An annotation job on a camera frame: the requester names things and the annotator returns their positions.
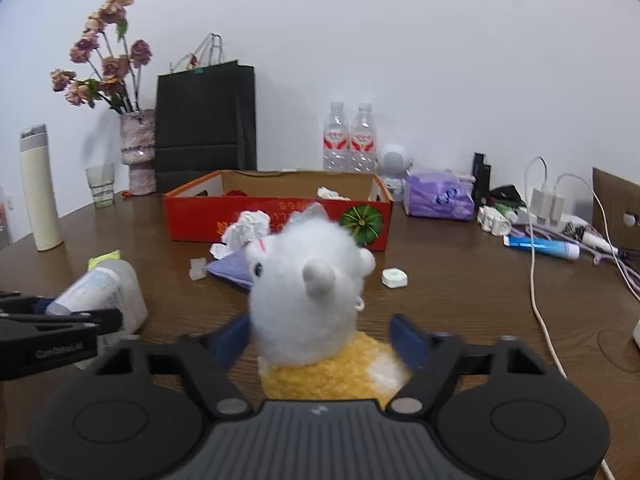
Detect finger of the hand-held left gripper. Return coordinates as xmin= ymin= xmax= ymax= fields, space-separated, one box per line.
xmin=0 ymin=290 xmax=55 ymax=316
xmin=0 ymin=307 xmax=124 ymax=337

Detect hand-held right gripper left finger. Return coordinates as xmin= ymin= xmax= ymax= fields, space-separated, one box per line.
xmin=95 ymin=312 xmax=253 ymax=420

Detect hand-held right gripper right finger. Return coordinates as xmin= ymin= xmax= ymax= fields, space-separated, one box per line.
xmin=387 ymin=312 xmax=548 ymax=420

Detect white and yellow plush toy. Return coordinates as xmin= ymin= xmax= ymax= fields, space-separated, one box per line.
xmin=244 ymin=208 xmax=413 ymax=411

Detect red cardboard box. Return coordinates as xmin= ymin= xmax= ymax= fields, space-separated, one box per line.
xmin=162 ymin=169 xmax=393 ymax=252

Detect small white square case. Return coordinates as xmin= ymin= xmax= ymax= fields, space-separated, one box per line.
xmin=381 ymin=267 xmax=410 ymax=290

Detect purple cloth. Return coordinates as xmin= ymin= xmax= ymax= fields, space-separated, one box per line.
xmin=206 ymin=251 xmax=256 ymax=290

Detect cream thermos bottle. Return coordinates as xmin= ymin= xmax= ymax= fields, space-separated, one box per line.
xmin=19 ymin=124 xmax=64 ymax=252

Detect clear drinking glass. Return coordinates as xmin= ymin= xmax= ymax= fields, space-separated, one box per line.
xmin=85 ymin=162 xmax=116 ymax=209

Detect strip of small white bottles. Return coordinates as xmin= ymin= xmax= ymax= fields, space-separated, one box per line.
xmin=476 ymin=205 xmax=519 ymax=236

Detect purple tissue pack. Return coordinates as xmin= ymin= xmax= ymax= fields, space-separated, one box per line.
xmin=403 ymin=170 xmax=476 ymax=222

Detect blue tube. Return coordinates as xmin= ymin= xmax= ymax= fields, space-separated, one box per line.
xmin=503 ymin=235 xmax=581 ymax=261

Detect white robot-shaped speaker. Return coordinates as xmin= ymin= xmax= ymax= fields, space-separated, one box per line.
xmin=376 ymin=143 xmax=414 ymax=202

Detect black upright block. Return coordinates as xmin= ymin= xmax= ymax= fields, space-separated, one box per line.
xmin=472 ymin=152 xmax=494 ymax=207

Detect white power strip with chargers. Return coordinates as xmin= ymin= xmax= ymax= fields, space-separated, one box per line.
xmin=515 ymin=187 xmax=592 ymax=234

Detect clear water bottle red label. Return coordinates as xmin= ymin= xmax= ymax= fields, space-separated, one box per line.
xmin=349 ymin=102 xmax=378 ymax=174
xmin=322 ymin=101 xmax=351 ymax=172

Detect white pen-shaped device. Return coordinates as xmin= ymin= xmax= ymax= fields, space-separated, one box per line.
xmin=562 ymin=223 xmax=621 ymax=257

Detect black paper bag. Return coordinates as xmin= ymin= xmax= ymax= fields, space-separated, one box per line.
xmin=154 ymin=33 xmax=258 ymax=193

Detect dried pink flowers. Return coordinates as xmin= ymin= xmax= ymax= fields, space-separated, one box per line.
xmin=50 ymin=0 xmax=153 ymax=113

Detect brown cardboard piece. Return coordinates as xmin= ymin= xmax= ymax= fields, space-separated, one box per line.
xmin=592 ymin=167 xmax=640 ymax=252

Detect white charging cable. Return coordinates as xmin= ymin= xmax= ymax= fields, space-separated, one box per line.
xmin=523 ymin=156 xmax=617 ymax=480

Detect purple cable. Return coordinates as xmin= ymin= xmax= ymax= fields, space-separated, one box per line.
xmin=509 ymin=224 xmax=640 ymax=303

